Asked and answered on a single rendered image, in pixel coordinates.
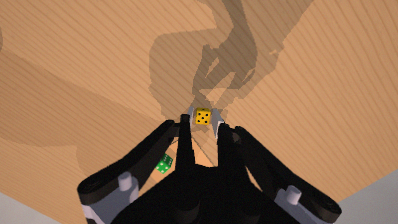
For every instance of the orange flat mat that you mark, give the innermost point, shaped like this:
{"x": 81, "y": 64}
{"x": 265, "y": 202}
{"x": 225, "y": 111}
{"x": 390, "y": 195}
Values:
{"x": 200, "y": 158}

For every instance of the green die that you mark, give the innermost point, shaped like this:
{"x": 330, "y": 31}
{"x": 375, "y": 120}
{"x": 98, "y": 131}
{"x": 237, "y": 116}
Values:
{"x": 164, "y": 164}

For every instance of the yellow die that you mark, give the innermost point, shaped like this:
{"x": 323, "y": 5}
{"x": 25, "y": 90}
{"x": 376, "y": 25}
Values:
{"x": 202, "y": 116}

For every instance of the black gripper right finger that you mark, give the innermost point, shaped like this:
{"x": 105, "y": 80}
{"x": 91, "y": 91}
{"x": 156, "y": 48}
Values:
{"x": 301, "y": 200}

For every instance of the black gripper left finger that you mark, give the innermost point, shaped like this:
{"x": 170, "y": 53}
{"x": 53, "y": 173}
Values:
{"x": 104, "y": 194}

